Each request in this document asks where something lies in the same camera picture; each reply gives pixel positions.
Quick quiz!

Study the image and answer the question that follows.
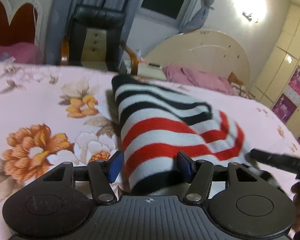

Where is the striped white red black shirt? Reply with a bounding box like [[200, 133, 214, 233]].
[[111, 74, 285, 197]]

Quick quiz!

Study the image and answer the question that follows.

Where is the black leather wooden armchair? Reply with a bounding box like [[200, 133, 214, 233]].
[[60, 4, 139, 75]]

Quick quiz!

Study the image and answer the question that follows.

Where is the pink floral bed sheet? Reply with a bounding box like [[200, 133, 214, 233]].
[[0, 62, 300, 239]]

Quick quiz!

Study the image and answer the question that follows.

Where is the magenta pillow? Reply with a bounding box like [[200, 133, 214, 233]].
[[0, 42, 44, 64]]

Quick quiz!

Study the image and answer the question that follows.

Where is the glowing wall lamp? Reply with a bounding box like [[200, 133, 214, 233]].
[[232, 0, 267, 25]]

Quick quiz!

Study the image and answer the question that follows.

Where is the crumpled pink blanket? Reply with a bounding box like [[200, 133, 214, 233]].
[[162, 64, 256, 99]]

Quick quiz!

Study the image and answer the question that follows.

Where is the cream wardrobe with purple posters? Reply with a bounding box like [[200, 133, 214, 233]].
[[251, 5, 300, 145]]

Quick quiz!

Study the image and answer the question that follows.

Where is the grey-blue left curtain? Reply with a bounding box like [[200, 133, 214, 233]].
[[45, 0, 141, 65]]

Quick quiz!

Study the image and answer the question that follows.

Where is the cream bedside table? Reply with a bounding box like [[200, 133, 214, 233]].
[[137, 62, 167, 81]]

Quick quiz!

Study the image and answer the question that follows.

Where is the grey-blue tied right curtain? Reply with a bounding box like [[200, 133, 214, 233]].
[[179, 0, 215, 33]]

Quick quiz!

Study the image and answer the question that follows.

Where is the red heart-shaped headboard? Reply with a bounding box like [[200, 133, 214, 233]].
[[0, 0, 43, 47]]

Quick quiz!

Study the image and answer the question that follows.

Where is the cream round headboard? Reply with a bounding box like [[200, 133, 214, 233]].
[[145, 29, 250, 86]]

